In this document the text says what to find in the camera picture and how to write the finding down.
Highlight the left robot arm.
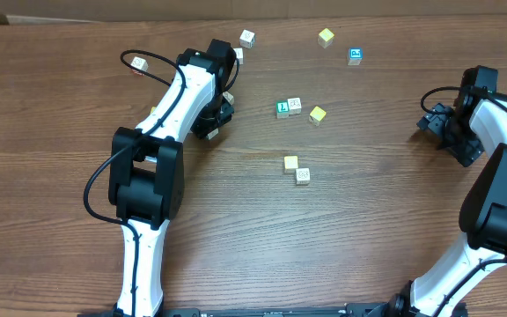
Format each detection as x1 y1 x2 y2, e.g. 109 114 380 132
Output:
108 40 239 316

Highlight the red U wooden block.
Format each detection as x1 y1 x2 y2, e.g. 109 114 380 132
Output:
130 56 149 76

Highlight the blue top turtle block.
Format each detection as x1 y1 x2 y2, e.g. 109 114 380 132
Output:
348 48 363 66

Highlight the brown cardboard backdrop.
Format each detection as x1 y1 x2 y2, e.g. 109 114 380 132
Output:
0 0 507 24

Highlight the ice cream wooden block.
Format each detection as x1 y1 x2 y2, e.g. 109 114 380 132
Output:
234 48 244 66

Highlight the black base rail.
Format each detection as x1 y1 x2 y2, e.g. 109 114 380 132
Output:
77 301 469 317

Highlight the green L wooden block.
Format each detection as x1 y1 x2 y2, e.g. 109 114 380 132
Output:
276 100 290 119

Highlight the yellow S wooden block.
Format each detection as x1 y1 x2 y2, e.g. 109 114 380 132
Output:
283 156 299 173

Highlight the engraved plain wooden block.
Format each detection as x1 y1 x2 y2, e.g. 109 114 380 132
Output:
295 168 311 185

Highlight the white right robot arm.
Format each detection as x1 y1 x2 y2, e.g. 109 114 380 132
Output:
371 65 507 316

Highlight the red C wooden block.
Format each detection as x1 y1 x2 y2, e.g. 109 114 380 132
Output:
223 92 235 106

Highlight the dark green J wooden block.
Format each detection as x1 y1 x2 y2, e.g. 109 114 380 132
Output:
239 29 255 49

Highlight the yellow top far block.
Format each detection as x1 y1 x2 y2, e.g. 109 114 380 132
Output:
318 28 334 48

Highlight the yellow top duck block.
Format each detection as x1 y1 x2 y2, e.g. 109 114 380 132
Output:
309 106 327 126

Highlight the red bird yellow block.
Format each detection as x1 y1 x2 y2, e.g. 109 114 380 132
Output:
207 129 219 140

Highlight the plain I wooden block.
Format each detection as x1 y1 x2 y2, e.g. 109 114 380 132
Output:
287 97 302 115

